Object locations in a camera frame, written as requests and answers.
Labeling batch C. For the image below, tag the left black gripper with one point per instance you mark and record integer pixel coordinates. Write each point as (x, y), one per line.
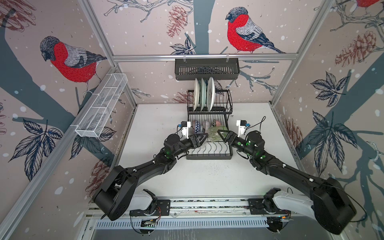
(195, 142)

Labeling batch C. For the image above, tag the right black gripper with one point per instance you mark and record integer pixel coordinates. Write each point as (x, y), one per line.
(231, 138)

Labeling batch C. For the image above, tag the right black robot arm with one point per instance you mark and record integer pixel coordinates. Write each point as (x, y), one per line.
(322, 200)

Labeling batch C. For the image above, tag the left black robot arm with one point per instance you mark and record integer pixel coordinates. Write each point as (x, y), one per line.
(117, 190)

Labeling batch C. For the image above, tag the black two-tier dish rack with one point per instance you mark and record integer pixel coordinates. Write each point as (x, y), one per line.
(222, 109)

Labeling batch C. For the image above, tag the white plate left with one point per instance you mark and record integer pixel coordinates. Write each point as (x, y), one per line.
(196, 94)

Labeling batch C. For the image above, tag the white plate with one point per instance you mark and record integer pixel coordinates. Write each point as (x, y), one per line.
(210, 94)
(196, 94)

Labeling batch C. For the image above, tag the white plate right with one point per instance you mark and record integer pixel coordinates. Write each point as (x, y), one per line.
(210, 94)

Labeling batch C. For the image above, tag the pale green plate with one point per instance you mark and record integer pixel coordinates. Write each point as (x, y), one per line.
(203, 94)

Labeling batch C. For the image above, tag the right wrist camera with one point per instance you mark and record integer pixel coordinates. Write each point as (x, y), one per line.
(242, 125)

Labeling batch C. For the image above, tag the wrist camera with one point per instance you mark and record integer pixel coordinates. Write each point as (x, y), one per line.
(242, 125)
(185, 128)

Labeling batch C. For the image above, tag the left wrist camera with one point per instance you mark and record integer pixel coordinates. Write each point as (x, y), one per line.
(185, 128)

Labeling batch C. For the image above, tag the black hanging wall basket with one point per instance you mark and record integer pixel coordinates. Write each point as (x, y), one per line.
(218, 69)

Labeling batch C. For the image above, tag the aluminium mounting rail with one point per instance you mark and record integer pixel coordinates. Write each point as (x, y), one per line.
(210, 207)

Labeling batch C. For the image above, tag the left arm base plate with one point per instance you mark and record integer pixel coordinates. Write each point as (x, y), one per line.
(155, 209)

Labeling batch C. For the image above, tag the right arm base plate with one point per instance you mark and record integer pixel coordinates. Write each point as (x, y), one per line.
(261, 206)

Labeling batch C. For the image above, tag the horizontal aluminium frame bar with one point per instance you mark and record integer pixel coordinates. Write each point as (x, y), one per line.
(166, 58)

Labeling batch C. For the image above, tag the white wire wall basket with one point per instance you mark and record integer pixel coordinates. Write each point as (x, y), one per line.
(99, 112)

